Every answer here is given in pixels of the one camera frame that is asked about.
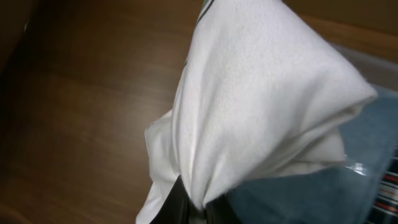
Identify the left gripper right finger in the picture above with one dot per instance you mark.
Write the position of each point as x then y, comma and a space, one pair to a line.
219, 211

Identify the clear plastic storage bin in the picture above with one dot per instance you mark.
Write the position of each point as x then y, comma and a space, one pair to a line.
371, 138

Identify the white printed t-shirt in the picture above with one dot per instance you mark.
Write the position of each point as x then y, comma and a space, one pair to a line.
261, 95

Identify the red plaid shirt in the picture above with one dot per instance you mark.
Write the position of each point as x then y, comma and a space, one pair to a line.
384, 208

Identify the blue denim cloth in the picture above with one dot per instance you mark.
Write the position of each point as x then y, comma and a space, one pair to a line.
336, 195

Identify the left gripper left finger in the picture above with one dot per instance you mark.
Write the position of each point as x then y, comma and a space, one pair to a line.
175, 209

